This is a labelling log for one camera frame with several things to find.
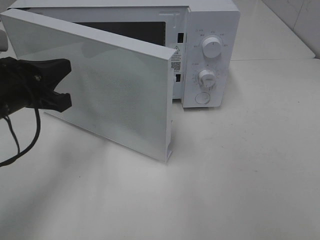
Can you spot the round white door button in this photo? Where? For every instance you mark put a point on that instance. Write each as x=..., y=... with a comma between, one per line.
x=202, y=98

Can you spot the white timer knob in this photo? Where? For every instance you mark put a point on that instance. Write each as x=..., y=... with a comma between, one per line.
x=207, y=78

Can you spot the upper white power knob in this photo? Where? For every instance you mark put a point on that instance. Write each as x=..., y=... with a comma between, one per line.
x=211, y=46

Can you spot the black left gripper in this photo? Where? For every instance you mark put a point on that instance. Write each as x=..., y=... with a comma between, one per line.
x=17, y=77

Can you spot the white microwave door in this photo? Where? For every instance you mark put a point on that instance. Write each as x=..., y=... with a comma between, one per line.
x=121, y=88

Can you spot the white warning label sticker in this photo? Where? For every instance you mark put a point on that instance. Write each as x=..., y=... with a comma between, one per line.
x=176, y=59

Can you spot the white microwave oven body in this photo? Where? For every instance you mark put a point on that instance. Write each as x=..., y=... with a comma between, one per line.
x=146, y=26

